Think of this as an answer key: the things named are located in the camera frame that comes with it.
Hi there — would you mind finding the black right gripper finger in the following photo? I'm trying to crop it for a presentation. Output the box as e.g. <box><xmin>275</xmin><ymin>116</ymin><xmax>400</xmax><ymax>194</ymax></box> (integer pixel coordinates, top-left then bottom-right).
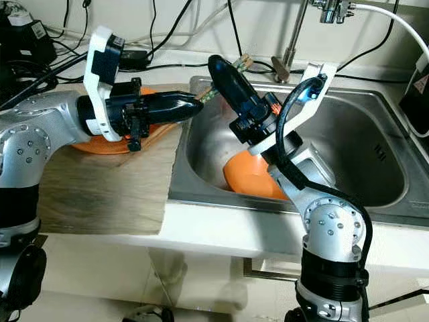
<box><xmin>208</xmin><ymin>55</ymin><xmax>249</xmax><ymax>116</ymax></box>
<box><xmin>228</xmin><ymin>60</ymin><xmax>262</xmax><ymax>105</ymax></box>

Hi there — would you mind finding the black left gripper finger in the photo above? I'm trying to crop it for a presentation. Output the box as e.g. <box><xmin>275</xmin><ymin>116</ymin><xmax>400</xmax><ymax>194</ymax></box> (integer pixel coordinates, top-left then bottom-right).
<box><xmin>144</xmin><ymin>91</ymin><xmax>206</xmax><ymax>110</ymax></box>
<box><xmin>145</xmin><ymin>107</ymin><xmax>203</xmax><ymax>124</ymax></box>

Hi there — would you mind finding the orange plastic plate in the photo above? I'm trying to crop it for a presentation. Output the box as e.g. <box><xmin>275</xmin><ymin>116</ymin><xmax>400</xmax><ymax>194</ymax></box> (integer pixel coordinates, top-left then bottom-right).
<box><xmin>70</xmin><ymin>87</ymin><xmax>175</xmax><ymax>156</ymax></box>

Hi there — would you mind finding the orange plastic bowl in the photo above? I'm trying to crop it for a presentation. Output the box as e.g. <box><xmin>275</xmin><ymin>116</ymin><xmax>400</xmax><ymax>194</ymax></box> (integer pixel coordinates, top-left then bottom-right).
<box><xmin>223</xmin><ymin>151</ymin><xmax>289</xmax><ymax>201</ymax></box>

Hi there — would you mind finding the black power adapter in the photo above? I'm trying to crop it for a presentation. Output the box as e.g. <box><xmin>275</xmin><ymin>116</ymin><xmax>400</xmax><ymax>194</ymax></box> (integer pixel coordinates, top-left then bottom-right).
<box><xmin>124</xmin><ymin>50</ymin><xmax>149</xmax><ymax>65</ymax></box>

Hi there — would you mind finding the chrome faucet pipe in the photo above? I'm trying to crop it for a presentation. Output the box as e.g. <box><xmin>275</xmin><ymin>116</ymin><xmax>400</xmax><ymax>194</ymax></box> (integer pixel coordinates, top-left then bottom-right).
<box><xmin>271</xmin><ymin>0</ymin><xmax>309</xmax><ymax>83</ymax></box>

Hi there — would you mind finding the beige woven place mat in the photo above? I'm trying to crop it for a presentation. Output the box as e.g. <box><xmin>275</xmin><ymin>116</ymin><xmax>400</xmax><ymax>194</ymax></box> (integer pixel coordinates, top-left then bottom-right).
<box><xmin>34</xmin><ymin>84</ymin><xmax>185</xmax><ymax>235</ymax></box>

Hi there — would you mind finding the stainless steel sink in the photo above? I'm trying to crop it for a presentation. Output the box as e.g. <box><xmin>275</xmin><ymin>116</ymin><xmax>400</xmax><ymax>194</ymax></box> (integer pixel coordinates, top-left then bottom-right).
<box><xmin>168</xmin><ymin>75</ymin><xmax>429</xmax><ymax>229</ymax></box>

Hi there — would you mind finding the black charger box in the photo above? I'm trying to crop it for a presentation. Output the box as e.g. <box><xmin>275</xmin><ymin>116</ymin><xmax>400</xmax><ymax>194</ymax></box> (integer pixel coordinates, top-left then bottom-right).
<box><xmin>0</xmin><ymin>3</ymin><xmax>58</xmax><ymax>64</ymax></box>

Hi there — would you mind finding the chrome water valve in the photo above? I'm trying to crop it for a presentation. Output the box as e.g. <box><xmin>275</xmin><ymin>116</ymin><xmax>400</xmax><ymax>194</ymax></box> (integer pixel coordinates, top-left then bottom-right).
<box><xmin>312</xmin><ymin>0</ymin><xmax>356</xmax><ymax>24</ymax></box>

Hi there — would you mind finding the black appliance with warning sticker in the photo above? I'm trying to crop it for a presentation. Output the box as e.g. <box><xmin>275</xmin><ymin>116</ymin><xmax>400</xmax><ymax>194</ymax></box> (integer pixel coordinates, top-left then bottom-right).
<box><xmin>399</xmin><ymin>54</ymin><xmax>429</xmax><ymax>138</ymax></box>

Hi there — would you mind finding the cream cabinet front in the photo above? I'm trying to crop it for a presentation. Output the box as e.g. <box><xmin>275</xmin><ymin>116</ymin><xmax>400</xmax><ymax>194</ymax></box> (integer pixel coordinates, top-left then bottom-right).
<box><xmin>158</xmin><ymin>245</ymin><xmax>429</xmax><ymax>316</ymax></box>
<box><xmin>40</xmin><ymin>231</ymin><xmax>158</xmax><ymax>303</ymax></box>

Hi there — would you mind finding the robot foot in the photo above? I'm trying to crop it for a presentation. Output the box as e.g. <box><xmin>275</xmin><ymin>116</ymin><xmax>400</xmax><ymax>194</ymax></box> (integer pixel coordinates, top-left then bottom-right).
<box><xmin>124</xmin><ymin>305</ymin><xmax>172</xmax><ymax>322</ymax></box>

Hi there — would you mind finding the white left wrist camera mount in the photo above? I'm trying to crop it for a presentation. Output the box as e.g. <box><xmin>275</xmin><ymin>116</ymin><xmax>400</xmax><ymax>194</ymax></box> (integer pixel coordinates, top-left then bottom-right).
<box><xmin>84</xmin><ymin>25</ymin><xmax>125</xmax><ymax>143</ymax></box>

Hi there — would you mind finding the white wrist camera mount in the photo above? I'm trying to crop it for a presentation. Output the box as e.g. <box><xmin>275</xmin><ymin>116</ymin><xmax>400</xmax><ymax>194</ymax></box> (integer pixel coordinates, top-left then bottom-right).
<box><xmin>248</xmin><ymin>62</ymin><xmax>339</xmax><ymax>158</ymax></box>
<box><xmin>84</xmin><ymin>25</ymin><xmax>125</xmax><ymax>143</ymax></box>

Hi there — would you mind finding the black hanging power cable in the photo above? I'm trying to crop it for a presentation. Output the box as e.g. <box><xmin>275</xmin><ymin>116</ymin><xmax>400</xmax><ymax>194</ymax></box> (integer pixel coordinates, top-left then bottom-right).
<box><xmin>228</xmin><ymin>0</ymin><xmax>242</xmax><ymax>58</ymax></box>

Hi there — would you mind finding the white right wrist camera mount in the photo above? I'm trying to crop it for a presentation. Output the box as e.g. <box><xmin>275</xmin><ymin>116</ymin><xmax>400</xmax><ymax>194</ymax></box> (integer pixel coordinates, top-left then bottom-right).
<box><xmin>248</xmin><ymin>62</ymin><xmax>339</xmax><ymax>158</ymax></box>

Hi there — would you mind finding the dark metal drawer handle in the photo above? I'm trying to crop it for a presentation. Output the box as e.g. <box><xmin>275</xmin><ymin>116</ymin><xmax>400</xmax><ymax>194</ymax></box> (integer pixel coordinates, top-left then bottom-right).
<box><xmin>243</xmin><ymin>258</ymin><xmax>302</xmax><ymax>282</ymax></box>

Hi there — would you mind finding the white flexible hose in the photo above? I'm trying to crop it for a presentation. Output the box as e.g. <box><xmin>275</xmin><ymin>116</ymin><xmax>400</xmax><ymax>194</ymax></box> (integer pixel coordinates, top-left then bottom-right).
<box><xmin>352</xmin><ymin>3</ymin><xmax>429</xmax><ymax>48</ymax></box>

